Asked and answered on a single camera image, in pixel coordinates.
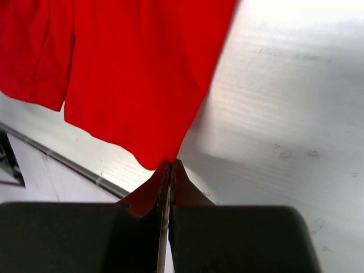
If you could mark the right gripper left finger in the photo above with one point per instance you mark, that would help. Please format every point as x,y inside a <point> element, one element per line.
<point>126,236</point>

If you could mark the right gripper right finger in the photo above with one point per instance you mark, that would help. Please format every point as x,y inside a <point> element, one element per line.
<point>206,237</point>

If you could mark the red t shirt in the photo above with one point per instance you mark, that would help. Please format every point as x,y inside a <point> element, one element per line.
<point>130,73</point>

